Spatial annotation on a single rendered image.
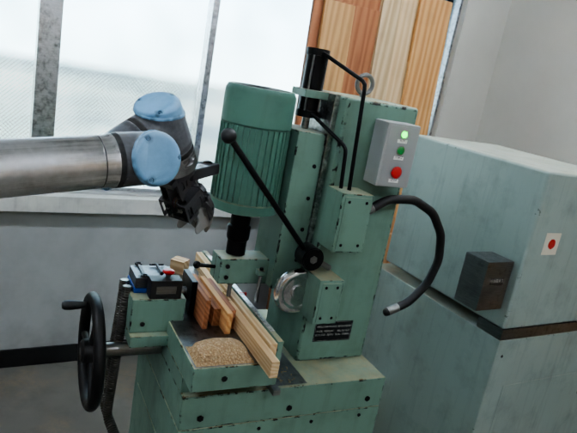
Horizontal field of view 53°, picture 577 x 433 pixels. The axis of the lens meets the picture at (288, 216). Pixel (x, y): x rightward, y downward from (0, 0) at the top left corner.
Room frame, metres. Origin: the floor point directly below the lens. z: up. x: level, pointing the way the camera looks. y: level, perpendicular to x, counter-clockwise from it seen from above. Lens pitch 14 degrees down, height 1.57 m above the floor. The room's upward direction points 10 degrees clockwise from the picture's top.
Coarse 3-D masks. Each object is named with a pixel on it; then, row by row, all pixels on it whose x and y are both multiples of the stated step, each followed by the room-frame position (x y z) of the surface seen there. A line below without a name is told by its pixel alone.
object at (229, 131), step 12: (228, 132) 1.23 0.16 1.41; (240, 156) 1.26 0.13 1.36; (252, 168) 1.27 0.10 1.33; (264, 192) 1.29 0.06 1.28; (276, 204) 1.31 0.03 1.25; (288, 228) 1.33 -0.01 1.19; (300, 240) 1.35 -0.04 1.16; (300, 252) 1.36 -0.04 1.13; (312, 252) 1.34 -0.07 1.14; (300, 264) 1.36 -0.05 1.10; (312, 264) 1.35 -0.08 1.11; (324, 264) 1.38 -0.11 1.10
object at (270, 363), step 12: (204, 276) 1.58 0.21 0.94; (240, 312) 1.36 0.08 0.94; (240, 324) 1.31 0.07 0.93; (240, 336) 1.30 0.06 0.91; (252, 336) 1.24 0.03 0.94; (252, 348) 1.23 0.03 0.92; (264, 348) 1.20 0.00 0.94; (264, 360) 1.17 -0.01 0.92; (276, 360) 1.15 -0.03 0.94; (276, 372) 1.15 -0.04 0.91
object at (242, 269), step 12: (216, 252) 1.42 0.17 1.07; (252, 252) 1.47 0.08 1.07; (216, 264) 1.40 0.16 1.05; (228, 264) 1.38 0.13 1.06; (240, 264) 1.40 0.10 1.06; (252, 264) 1.42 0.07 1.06; (264, 264) 1.43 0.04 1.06; (216, 276) 1.39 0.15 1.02; (228, 276) 1.39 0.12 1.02; (240, 276) 1.40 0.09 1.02; (252, 276) 1.42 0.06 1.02; (264, 276) 1.44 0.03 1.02
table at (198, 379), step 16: (192, 272) 1.67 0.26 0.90; (176, 320) 1.33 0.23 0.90; (192, 320) 1.35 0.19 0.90; (208, 320) 1.36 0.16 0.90; (128, 336) 1.28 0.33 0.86; (144, 336) 1.28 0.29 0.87; (160, 336) 1.29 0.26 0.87; (176, 336) 1.25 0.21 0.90; (192, 336) 1.27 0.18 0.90; (208, 336) 1.28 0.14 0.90; (224, 336) 1.30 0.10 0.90; (176, 352) 1.24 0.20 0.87; (192, 368) 1.13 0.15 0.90; (208, 368) 1.14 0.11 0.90; (224, 368) 1.15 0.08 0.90; (240, 368) 1.17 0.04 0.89; (256, 368) 1.19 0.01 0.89; (192, 384) 1.12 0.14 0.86; (208, 384) 1.14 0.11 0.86; (224, 384) 1.16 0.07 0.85; (240, 384) 1.17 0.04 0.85; (256, 384) 1.19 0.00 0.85; (272, 384) 1.21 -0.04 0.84
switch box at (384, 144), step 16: (384, 128) 1.42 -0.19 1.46; (400, 128) 1.42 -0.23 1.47; (416, 128) 1.45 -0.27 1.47; (384, 144) 1.41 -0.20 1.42; (400, 144) 1.43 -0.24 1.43; (416, 144) 1.45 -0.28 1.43; (368, 160) 1.45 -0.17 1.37; (384, 160) 1.41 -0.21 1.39; (368, 176) 1.44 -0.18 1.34; (384, 176) 1.41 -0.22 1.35; (400, 176) 1.44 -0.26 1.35
